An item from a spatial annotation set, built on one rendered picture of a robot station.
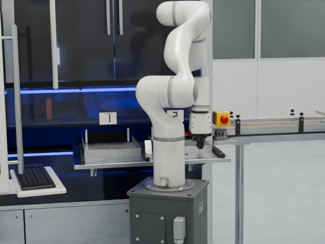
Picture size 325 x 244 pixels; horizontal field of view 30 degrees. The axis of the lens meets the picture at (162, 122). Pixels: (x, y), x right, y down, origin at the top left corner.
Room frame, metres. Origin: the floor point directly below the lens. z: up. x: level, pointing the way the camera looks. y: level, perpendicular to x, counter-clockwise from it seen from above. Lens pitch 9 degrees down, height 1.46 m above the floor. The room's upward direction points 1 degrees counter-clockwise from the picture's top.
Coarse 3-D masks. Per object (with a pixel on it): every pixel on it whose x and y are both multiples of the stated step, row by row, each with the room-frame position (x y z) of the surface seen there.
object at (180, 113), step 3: (168, 111) 3.03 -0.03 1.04; (171, 111) 3.03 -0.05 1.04; (174, 111) 3.03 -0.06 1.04; (177, 111) 3.04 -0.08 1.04; (180, 111) 3.04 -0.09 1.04; (183, 111) 3.04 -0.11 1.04; (168, 114) 3.03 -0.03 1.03; (171, 114) 3.03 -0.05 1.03; (174, 114) 3.03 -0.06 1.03; (177, 114) 3.04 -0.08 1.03; (180, 114) 3.04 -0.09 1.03; (183, 114) 3.04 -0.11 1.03; (177, 117) 3.04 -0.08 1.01; (180, 117) 3.04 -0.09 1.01; (183, 117) 3.04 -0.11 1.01; (180, 120) 3.04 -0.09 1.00; (183, 120) 3.04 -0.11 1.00
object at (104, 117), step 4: (104, 112) 2.98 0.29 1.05; (108, 112) 2.98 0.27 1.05; (112, 112) 2.98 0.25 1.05; (116, 112) 2.99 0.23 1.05; (100, 116) 2.97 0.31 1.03; (104, 116) 2.98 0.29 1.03; (108, 116) 2.98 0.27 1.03; (112, 116) 2.98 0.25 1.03; (116, 116) 2.99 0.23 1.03; (100, 120) 2.97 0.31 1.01; (104, 120) 2.98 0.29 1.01; (108, 120) 2.98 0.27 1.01; (112, 120) 2.98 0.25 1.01; (116, 120) 2.99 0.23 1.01; (100, 124) 2.97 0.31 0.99
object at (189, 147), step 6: (150, 138) 2.98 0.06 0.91; (186, 144) 2.99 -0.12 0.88; (192, 144) 2.99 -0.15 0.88; (204, 144) 2.95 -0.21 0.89; (210, 144) 2.82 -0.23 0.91; (186, 150) 2.78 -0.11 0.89; (192, 150) 2.78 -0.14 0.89; (198, 150) 2.79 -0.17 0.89; (204, 150) 2.79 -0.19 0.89; (210, 150) 2.80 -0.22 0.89
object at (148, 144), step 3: (147, 141) 2.81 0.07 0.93; (150, 141) 2.81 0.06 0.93; (147, 144) 2.80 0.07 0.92; (150, 144) 2.80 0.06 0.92; (147, 147) 2.79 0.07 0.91; (150, 147) 2.79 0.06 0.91; (147, 150) 2.78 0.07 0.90; (150, 150) 2.78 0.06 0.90; (147, 153) 2.77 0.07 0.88; (150, 153) 2.77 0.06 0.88; (150, 156) 2.71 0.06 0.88
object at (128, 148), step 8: (88, 144) 3.02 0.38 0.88; (96, 144) 3.02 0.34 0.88; (104, 144) 3.01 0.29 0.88; (112, 144) 3.01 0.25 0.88; (120, 144) 3.01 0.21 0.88; (128, 144) 3.01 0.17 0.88; (136, 144) 2.88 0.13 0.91; (88, 152) 2.71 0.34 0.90; (96, 152) 2.71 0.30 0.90; (104, 152) 2.72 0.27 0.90; (112, 152) 2.72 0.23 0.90; (120, 152) 2.73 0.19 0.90; (128, 152) 2.74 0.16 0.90; (136, 152) 2.74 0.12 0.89
